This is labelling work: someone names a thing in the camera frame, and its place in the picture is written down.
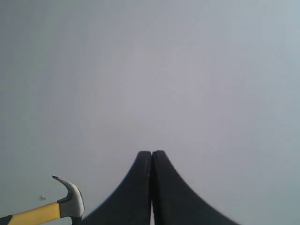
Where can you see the yellow black claw hammer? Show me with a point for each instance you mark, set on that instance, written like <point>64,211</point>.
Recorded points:
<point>72,206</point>

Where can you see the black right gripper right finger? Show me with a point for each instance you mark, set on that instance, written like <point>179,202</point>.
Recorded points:
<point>174,202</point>

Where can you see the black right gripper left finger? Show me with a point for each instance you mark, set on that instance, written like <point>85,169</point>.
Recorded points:
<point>130,202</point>

